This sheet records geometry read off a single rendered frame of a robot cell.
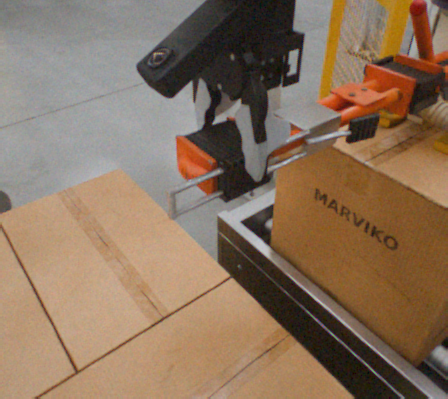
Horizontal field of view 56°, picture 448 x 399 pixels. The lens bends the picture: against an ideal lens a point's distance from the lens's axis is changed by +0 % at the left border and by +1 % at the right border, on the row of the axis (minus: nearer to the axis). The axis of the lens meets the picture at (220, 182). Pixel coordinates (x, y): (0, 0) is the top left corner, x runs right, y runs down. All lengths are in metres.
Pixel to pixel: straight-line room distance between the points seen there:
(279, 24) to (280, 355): 0.69
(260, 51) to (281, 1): 0.06
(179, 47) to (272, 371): 0.70
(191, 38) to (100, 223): 0.91
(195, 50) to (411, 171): 0.48
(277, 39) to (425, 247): 0.46
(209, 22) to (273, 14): 0.07
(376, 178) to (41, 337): 0.76
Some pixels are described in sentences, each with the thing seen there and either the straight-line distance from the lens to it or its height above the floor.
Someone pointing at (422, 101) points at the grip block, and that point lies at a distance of 0.71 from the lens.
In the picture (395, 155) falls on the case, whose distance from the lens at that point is 0.79.
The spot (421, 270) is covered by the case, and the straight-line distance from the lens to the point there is 0.79.
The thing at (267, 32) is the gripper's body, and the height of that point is 1.22.
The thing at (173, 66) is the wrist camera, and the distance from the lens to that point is 0.37.
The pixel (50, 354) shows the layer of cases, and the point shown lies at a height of 0.54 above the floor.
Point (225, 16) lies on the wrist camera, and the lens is 0.39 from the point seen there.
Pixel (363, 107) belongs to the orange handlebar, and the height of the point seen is 1.09.
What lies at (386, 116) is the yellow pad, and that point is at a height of 0.97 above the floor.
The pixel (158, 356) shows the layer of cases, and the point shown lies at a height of 0.54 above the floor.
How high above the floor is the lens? 1.35
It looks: 37 degrees down
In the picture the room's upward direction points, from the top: straight up
